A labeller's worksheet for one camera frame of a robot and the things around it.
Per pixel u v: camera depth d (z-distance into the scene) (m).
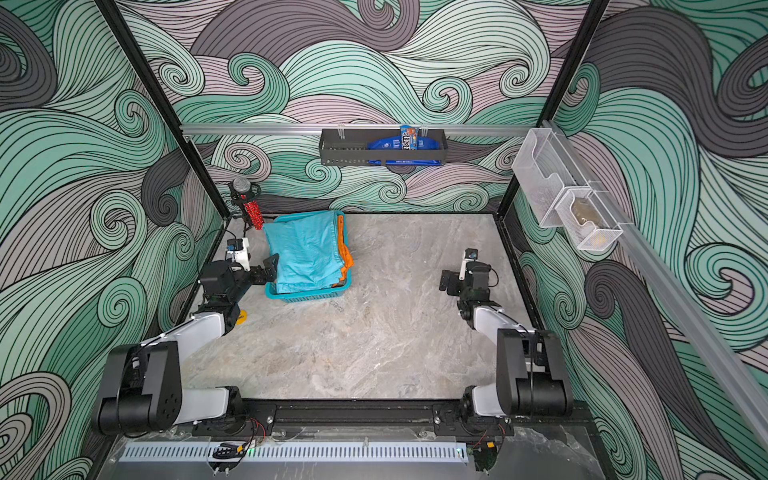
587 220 0.64
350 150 0.95
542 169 0.78
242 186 0.92
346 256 0.92
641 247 0.58
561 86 0.84
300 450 0.70
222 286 0.68
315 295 0.92
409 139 0.90
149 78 0.82
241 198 0.93
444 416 0.73
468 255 0.81
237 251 0.74
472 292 0.71
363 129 0.92
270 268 0.80
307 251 0.96
